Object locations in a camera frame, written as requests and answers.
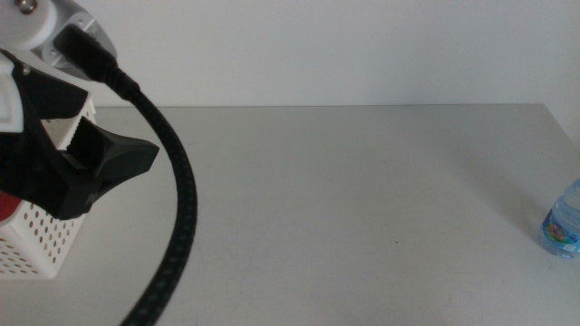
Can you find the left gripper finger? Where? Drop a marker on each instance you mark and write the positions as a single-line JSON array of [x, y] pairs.
[[122, 158], [54, 97]]

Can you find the red soda can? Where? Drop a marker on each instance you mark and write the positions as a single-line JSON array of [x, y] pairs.
[[6, 206]]

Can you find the small water bottle blue cap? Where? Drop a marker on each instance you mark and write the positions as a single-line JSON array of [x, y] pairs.
[[564, 217]]

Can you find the white perforated plastic basket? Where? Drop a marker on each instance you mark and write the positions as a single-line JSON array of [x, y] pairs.
[[36, 244]]

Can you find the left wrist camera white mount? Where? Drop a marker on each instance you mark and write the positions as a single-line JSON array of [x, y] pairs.
[[27, 22]]

